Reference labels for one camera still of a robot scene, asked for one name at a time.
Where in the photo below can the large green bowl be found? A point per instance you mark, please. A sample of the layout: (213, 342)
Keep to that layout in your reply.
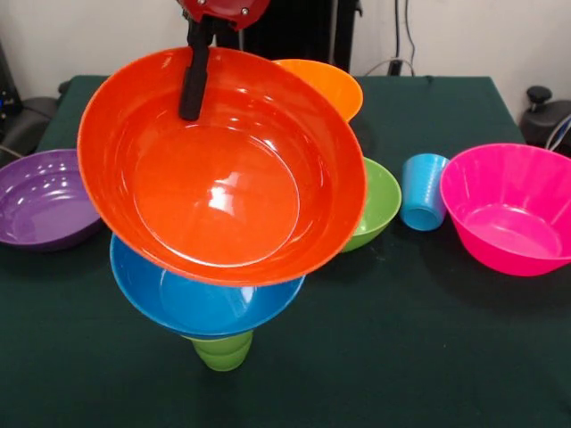
(379, 205)

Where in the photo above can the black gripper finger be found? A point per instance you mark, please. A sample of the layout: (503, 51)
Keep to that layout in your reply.
(194, 89)

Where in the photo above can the wide red-orange bowl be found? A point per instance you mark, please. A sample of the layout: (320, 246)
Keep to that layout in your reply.
(223, 178)

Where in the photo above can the large pink bowl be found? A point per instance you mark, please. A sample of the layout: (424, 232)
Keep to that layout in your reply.
(508, 223)

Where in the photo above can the large yellow-orange bowl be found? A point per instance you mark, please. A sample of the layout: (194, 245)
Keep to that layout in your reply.
(334, 87)

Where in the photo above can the wide purple bowl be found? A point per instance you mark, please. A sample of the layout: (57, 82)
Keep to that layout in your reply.
(40, 209)

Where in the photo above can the blue bowl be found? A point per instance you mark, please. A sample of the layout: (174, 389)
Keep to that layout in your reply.
(201, 307)

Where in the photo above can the black equipment box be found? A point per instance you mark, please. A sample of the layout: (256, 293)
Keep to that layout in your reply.
(8, 84)

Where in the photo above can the grey chair with black knob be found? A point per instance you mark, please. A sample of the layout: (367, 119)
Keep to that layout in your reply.
(546, 120)

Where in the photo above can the dark green tablecloth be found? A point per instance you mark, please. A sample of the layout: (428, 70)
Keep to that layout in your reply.
(134, 379)

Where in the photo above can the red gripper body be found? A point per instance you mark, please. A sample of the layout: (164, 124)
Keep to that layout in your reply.
(223, 9)

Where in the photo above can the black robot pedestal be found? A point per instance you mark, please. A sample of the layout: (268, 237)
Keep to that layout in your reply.
(303, 35)

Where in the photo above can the stack of green cups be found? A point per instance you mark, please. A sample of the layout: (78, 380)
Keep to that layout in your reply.
(223, 354)

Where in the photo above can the blue cup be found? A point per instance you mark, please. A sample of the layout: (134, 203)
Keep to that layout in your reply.
(424, 196)

